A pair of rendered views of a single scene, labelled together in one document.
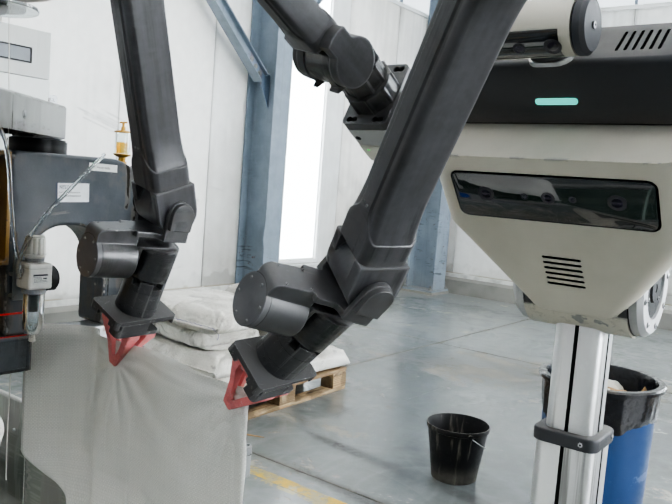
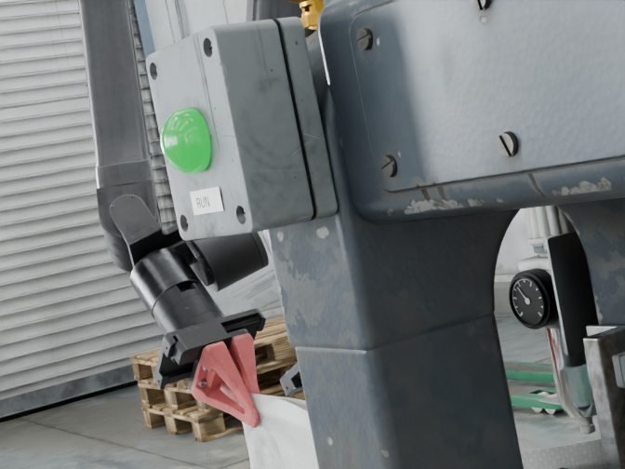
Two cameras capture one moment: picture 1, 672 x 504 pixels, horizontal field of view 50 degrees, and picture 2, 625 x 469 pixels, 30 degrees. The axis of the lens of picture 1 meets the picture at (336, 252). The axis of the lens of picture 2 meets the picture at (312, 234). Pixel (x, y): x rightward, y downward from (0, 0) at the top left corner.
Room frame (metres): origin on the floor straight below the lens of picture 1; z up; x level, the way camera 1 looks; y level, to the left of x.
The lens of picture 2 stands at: (1.77, 0.57, 1.26)
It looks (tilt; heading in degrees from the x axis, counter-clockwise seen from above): 3 degrees down; 202
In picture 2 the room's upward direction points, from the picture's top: 11 degrees counter-clockwise
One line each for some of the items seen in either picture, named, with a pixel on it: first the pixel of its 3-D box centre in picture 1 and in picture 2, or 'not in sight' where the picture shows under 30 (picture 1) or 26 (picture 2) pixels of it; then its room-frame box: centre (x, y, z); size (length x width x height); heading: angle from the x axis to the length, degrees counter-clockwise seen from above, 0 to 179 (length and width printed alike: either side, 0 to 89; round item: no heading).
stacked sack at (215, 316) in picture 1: (234, 313); not in sight; (4.02, 0.55, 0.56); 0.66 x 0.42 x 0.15; 143
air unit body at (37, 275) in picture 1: (35, 288); (565, 314); (1.04, 0.43, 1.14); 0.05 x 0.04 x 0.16; 143
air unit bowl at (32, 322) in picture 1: (32, 313); (576, 368); (1.03, 0.43, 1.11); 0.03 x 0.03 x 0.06
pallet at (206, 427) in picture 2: not in sight; (265, 393); (-4.21, -2.30, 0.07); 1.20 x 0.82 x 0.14; 141
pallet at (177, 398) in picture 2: not in sight; (263, 368); (-4.22, -2.29, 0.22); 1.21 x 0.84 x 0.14; 143
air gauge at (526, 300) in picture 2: (48, 277); (536, 298); (1.05, 0.42, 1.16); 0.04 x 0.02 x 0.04; 53
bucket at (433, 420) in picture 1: (455, 449); not in sight; (3.30, -0.63, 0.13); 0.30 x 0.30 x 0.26
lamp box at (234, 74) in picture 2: not in sight; (238, 132); (1.28, 0.34, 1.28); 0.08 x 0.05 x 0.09; 53
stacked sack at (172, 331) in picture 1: (200, 328); not in sight; (4.11, 0.75, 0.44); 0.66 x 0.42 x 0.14; 47
